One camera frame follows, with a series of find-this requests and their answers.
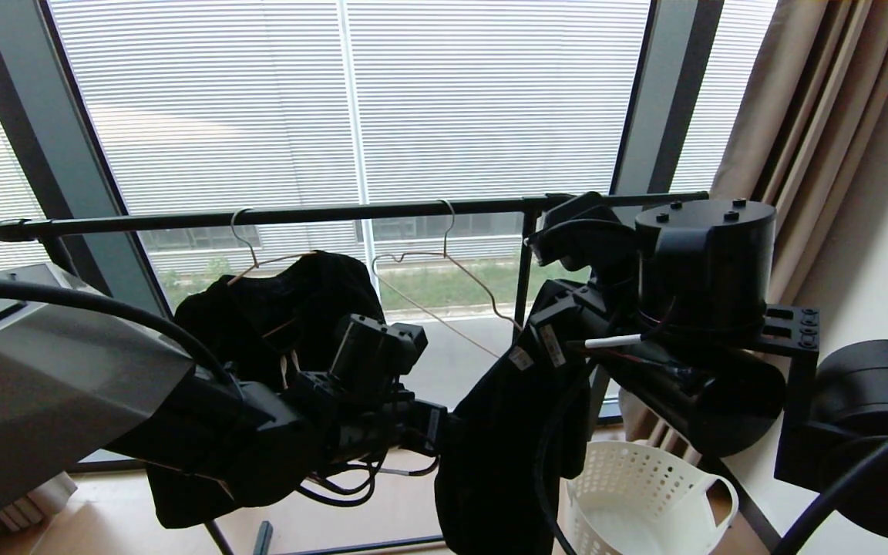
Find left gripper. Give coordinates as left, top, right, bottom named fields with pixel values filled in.
left=400, top=399, right=451, bottom=457

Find black garment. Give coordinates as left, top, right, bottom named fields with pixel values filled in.
left=435, top=281, right=607, bottom=555

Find brown curtain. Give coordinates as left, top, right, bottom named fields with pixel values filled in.
left=617, top=0, right=888, bottom=463
left=0, top=472, right=79, bottom=537

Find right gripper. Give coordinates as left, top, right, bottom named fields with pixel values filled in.
left=529, top=281, right=788, bottom=459

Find black shorts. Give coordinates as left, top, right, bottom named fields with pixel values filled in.
left=147, top=251, right=387, bottom=529

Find window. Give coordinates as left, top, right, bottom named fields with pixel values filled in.
left=0, top=0, right=780, bottom=471

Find black clothes rack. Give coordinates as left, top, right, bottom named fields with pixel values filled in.
left=0, top=191, right=711, bottom=555

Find white laundry basket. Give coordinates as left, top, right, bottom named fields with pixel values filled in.
left=563, top=439, right=739, bottom=555

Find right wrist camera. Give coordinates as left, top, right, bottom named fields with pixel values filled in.
left=525, top=191, right=641, bottom=290

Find pink clothes hanger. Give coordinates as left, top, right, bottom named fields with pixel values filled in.
left=371, top=200, right=526, bottom=359
left=227, top=208, right=321, bottom=286

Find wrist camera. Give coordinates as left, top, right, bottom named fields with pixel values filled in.
left=525, top=191, right=641, bottom=290
left=388, top=322, right=429, bottom=371

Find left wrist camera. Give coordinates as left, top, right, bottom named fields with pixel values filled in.
left=388, top=322, right=429, bottom=371

